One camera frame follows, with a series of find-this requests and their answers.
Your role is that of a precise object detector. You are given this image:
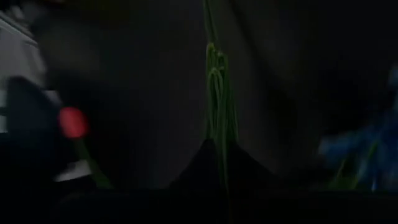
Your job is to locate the red artificial tulip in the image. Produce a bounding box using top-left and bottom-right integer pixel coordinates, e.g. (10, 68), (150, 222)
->
(58, 106), (113, 190)

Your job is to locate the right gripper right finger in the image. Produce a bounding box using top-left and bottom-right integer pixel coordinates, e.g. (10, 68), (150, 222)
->
(224, 141), (282, 195)

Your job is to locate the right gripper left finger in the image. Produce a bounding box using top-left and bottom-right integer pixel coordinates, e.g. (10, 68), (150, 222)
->
(169, 138), (222, 195)

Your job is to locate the white artificial flower bunch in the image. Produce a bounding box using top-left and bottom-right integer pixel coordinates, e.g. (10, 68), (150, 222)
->
(201, 0), (241, 200)

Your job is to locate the white frame bracket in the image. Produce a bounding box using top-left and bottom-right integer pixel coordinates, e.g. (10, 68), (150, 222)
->
(54, 160), (93, 183)

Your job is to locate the blue artificial flower bunch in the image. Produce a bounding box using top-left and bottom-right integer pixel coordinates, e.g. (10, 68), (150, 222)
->
(317, 63), (398, 192)

